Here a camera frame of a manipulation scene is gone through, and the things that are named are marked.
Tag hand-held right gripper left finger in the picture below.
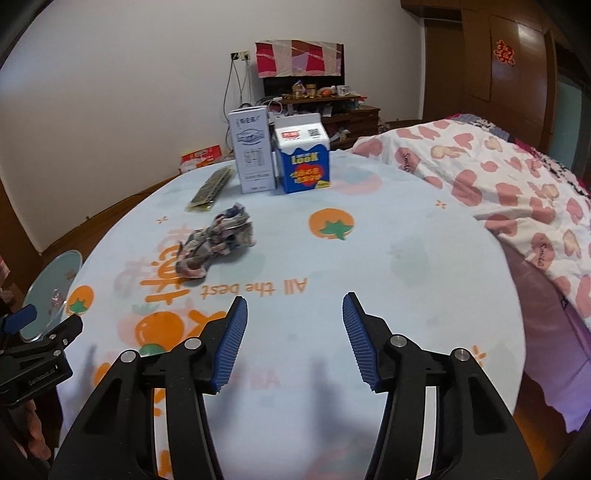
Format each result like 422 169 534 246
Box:
48 295 249 480

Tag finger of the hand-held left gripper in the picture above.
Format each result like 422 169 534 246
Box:
0 305 38 334
0 314 85 357

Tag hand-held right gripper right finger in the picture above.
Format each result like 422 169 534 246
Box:
342 292 540 480

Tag fruit print tablecloth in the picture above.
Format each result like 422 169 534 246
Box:
58 150 528 480

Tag patterned wrapper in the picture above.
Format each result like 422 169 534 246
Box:
174 202 257 279

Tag white cables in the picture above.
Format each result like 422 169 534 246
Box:
224 60 252 134

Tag blue milk carton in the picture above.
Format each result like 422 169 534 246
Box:
273 113 332 195

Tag person's left hand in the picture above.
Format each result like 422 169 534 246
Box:
18 399 52 462

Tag tall white carton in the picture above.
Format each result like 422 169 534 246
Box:
228 105 277 195

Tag brown wooden wardrobe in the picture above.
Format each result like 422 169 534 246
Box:
401 0 591 153

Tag red and pink cover cloth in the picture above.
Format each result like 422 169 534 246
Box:
255 39 345 79

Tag black television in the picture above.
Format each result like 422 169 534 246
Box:
263 74 345 100

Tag pink bed sheet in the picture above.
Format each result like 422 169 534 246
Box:
501 240 591 435

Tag dark wooden cabinet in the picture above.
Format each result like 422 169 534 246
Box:
265 95 382 151

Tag flat green snack packet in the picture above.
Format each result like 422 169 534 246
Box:
186 166 235 213

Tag light blue waste bin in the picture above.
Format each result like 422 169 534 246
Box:
21 249 84 342

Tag orange cardboard box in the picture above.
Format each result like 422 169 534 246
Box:
180 144 223 174

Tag pink heart print blanket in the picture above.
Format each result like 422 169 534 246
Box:
348 113 591 319

